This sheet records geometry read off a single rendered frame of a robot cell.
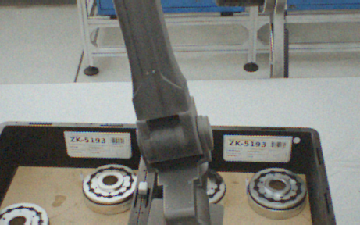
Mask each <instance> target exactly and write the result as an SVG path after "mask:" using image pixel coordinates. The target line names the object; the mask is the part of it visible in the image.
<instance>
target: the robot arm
mask: <svg viewBox="0 0 360 225"><path fill-rule="evenodd" d="M113 5H114V9H115V11H116V15H117V20H118V23H119V27H120V30H121V35H122V38H123V42H124V47H125V50H126V52H127V57H128V63H129V66H130V73H131V79H132V104H133V107H134V111H135V114H136V118H137V119H136V126H137V131H136V134H137V143H138V146H139V149H140V153H141V155H142V157H143V160H144V164H145V165H146V168H147V171H148V173H150V172H157V173H158V186H159V190H161V189H163V199H160V198H155V199H154V200H153V201H152V202H151V210H150V213H149V217H148V225H223V218H224V205H218V204H211V203H209V195H207V193H208V171H209V164H208V162H210V161H212V157H211V150H213V141H212V128H211V126H210V122H209V117H208V116H207V115H204V116H203V115H198V114H197V108H196V105H195V102H194V96H193V95H191V96H190V92H189V88H188V85H187V80H186V77H184V75H183V74H182V71H181V69H180V68H179V66H178V62H177V60H176V57H175V56H174V52H173V49H172V46H171V44H170V39H169V34H168V30H167V28H166V20H165V17H164V15H163V12H162V4H161V1H160V0H113Z"/></svg>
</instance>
